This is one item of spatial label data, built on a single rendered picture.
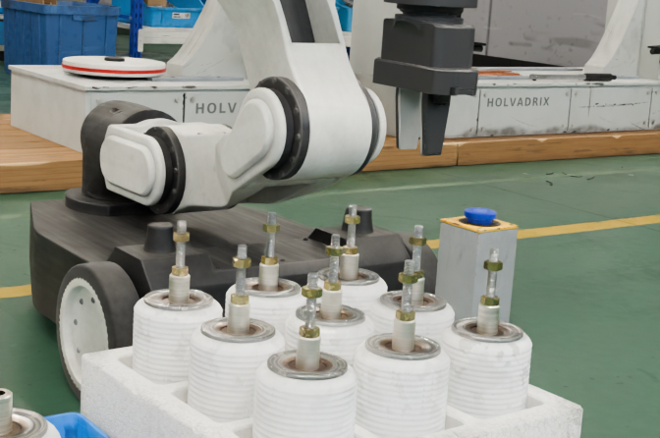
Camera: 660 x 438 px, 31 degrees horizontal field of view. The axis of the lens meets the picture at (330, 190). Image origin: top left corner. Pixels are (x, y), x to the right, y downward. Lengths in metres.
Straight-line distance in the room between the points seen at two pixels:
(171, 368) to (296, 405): 0.23
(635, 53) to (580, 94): 0.53
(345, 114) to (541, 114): 2.71
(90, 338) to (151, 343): 0.41
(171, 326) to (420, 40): 0.41
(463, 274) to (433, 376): 0.34
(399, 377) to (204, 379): 0.19
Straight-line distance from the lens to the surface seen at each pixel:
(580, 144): 4.33
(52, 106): 3.45
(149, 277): 1.61
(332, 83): 1.61
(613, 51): 4.78
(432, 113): 1.11
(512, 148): 4.08
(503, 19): 8.21
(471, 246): 1.46
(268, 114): 1.57
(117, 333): 1.57
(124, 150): 1.94
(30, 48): 5.82
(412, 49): 1.10
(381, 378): 1.15
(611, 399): 1.87
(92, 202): 2.09
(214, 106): 3.42
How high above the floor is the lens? 0.62
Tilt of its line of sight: 11 degrees down
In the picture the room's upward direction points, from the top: 4 degrees clockwise
